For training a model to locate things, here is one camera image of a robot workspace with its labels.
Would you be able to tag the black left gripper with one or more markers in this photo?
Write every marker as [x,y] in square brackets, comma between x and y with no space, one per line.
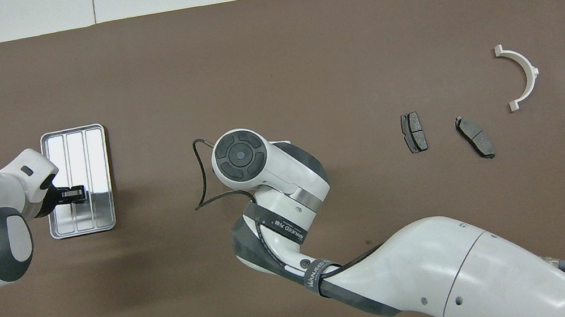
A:
[51,201]

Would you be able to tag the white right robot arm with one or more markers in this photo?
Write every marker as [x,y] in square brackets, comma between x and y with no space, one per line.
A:
[450,268]

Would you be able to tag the silver metal tray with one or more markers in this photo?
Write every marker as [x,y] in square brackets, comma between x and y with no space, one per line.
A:
[92,156]

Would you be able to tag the brown table mat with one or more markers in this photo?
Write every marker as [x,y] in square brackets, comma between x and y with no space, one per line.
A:
[301,63]

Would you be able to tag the grey rectangular brake pad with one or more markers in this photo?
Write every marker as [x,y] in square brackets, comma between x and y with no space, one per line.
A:
[414,132]

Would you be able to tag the grey brake pad with tab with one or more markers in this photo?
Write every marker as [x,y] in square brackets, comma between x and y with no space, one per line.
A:
[477,137]

